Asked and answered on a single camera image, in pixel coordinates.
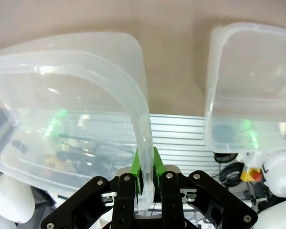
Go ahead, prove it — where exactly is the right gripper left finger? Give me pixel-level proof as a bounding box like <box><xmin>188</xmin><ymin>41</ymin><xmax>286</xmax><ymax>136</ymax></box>
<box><xmin>40</xmin><ymin>146</ymin><xmax>143</xmax><ymax>229</ymax></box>

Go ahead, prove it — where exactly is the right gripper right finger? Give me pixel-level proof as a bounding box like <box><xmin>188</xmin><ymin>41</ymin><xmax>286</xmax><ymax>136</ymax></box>
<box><xmin>153</xmin><ymin>146</ymin><xmax>258</xmax><ymax>229</ymax></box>

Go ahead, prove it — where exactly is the large clear plastic bin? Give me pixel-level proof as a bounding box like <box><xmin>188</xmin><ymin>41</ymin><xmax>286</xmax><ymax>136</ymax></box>
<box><xmin>0</xmin><ymin>32</ymin><xmax>155</xmax><ymax>212</ymax></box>

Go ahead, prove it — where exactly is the ribbed aluminium panel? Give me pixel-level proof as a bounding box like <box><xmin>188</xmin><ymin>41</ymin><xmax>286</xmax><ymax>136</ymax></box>
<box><xmin>149</xmin><ymin>113</ymin><xmax>219</xmax><ymax>208</ymax></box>

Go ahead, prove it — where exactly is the yellow red emergency stop button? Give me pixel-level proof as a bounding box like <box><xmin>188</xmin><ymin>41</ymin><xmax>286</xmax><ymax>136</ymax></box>
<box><xmin>240</xmin><ymin>167</ymin><xmax>263</xmax><ymax>184</ymax></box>

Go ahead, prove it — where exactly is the small clear plastic bin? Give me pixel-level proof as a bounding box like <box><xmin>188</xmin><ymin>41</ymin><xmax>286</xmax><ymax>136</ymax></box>
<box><xmin>204</xmin><ymin>21</ymin><xmax>286</xmax><ymax>153</ymax></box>

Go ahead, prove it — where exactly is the black cable bundle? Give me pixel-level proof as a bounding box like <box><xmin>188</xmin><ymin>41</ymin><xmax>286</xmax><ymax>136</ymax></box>
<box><xmin>218</xmin><ymin>163</ymin><xmax>244</xmax><ymax>190</ymax></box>

